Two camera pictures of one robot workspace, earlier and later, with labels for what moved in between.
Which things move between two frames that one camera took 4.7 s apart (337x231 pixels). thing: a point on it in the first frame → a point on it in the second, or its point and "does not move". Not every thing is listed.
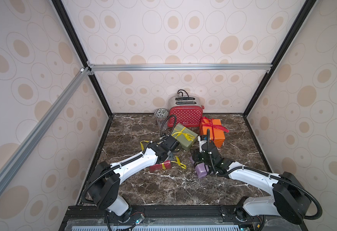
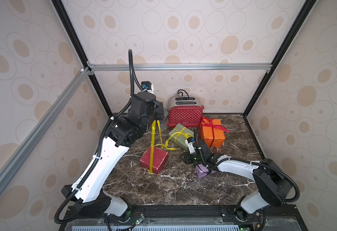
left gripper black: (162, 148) → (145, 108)
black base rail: (172, 213) does not move
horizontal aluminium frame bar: (180, 67) does not move
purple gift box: (201, 169) does not move
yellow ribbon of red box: (176, 160) → (153, 134)
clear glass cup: (160, 121) does not move
